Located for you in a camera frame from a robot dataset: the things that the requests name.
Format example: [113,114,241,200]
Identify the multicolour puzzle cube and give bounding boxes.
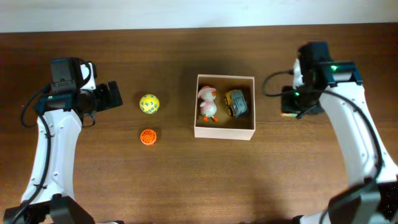
[280,113,297,118]

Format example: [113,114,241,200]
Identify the yellow ball blue letters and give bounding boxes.
[139,94,160,114]

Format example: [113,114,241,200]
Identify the grey yellow toy truck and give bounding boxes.
[224,90,249,118]

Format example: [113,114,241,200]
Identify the white duck toy pink hat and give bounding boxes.
[197,86,218,123]

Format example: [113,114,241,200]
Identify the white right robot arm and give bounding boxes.
[283,59,397,223]

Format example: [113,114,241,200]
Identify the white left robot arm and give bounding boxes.
[3,57,123,223]

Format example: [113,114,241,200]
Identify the orange lattice ball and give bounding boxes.
[140,129,157,146]

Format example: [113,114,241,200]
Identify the white cardboard box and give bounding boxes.
[194,74,256,141]

